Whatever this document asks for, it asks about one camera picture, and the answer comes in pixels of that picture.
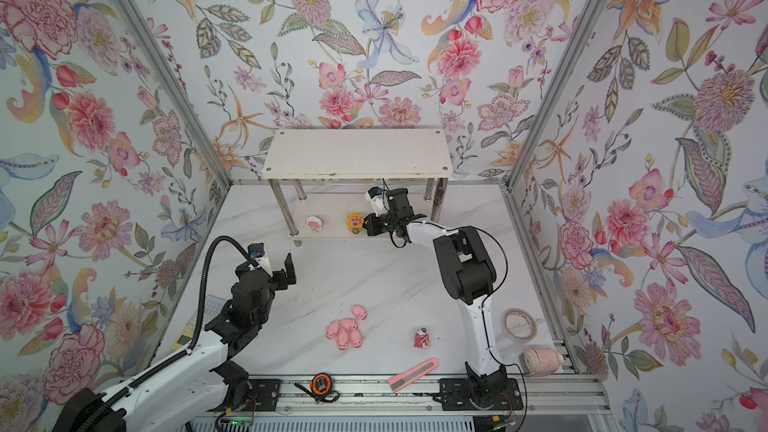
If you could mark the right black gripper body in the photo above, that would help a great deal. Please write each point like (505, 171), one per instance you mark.
(381, 225)

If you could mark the white two-tier shelf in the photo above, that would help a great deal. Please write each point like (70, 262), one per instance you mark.
(326, 173)

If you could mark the pink round pig toy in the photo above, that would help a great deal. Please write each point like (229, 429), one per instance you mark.
(315, 223)

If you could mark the small red pink figurine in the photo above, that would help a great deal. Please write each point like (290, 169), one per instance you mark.
(422, 339)

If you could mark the clear tape roll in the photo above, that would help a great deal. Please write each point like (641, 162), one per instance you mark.
(519, 325)

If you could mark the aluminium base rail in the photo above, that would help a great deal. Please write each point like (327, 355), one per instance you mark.
(559, 394)

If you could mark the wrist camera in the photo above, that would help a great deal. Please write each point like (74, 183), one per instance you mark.
(258, 257)
(376, 197)

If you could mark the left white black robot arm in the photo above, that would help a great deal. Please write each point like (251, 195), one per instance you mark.
(200, 377)

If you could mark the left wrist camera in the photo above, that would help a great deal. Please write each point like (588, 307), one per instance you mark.
(258, 257)

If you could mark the yellow-haired princess toy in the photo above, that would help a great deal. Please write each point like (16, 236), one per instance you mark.
(355, 223)

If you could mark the yellow grey calculator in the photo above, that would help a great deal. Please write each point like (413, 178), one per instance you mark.
(212, 307)

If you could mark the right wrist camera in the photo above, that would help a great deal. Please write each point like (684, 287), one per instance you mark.
(376, 197)

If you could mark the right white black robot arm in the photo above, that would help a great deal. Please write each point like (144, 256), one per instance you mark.
(468, 276)

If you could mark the pink striped flat tool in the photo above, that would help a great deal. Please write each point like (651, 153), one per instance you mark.
(403, 380)

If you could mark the pink piglet toy cluster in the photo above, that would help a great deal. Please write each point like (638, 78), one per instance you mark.
(346, 334)

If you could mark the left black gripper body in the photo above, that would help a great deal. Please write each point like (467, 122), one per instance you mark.
(276, 282)

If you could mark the black orange tape measure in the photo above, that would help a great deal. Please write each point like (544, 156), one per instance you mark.
(320, 388)

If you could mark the single pink piglet toy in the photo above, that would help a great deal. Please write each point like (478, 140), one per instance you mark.
(359, 312)

